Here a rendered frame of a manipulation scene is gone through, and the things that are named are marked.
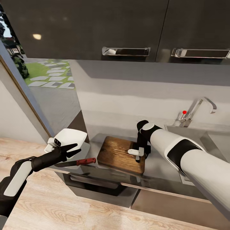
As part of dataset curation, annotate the parer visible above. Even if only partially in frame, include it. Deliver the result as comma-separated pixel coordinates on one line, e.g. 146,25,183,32
55,158,96,166

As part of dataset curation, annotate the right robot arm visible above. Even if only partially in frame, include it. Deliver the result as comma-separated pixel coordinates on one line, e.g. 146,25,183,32
128,120,230,222

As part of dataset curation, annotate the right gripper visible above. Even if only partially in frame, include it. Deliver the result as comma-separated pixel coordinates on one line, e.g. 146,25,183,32
132,139,151,159

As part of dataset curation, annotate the bowl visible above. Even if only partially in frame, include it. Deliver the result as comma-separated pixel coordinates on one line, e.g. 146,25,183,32
44,128,87,153

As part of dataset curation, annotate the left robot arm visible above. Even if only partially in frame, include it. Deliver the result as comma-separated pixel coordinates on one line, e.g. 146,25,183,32
0,138,81,230

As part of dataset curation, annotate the cutting board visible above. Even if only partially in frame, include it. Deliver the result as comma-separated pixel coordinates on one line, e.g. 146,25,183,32
97,136,146,174

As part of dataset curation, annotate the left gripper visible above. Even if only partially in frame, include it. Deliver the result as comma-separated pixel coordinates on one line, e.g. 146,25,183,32
42,143,81,168

